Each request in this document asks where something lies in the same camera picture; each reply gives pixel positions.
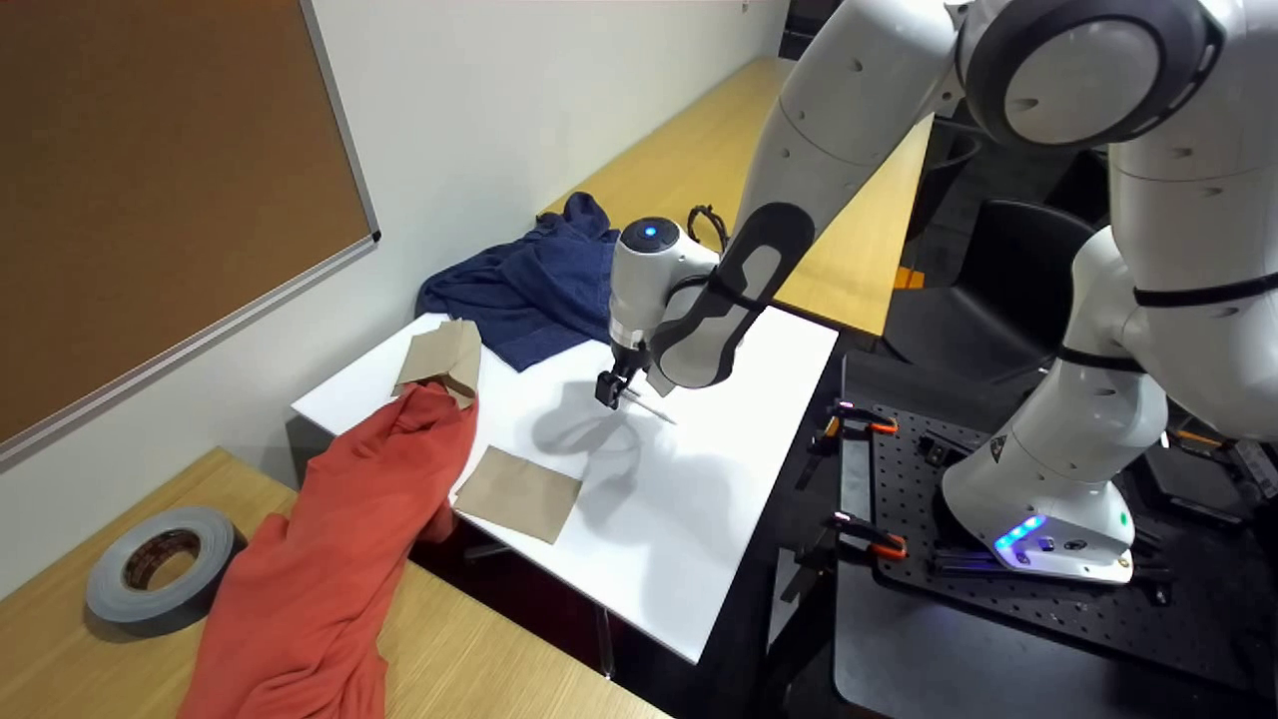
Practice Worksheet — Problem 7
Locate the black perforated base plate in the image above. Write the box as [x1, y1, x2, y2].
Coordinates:
[835, 395, 1278, 675]

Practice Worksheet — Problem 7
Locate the red cloth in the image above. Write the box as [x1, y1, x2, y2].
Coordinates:
[177, 378, 485, 719]

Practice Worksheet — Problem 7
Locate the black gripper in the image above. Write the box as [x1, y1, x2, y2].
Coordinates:
[590, 335, 661, 410]

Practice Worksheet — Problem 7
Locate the brown cork board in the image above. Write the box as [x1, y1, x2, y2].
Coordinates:
[0, 0, 382, 470]

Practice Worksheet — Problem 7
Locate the orange black clamp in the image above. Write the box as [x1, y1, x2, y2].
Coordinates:
[819, 398, 903, 450]
[827, 508, 915, 567]

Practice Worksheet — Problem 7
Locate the black office chair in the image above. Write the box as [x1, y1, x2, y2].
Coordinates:
[882, 195, 1116, 398]

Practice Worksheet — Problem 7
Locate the dark blue cloth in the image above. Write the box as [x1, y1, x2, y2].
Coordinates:
[416, 187, 630, 375]

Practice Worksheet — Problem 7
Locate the flat brown paper sheet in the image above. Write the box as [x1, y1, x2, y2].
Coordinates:
[453, 443, 588, 546]

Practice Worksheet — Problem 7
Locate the white pen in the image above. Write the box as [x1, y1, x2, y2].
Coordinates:
[623, 392, 681, 427]

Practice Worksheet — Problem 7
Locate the grey tape roll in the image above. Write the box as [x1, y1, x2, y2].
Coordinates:
[79, 504, 244, 635]

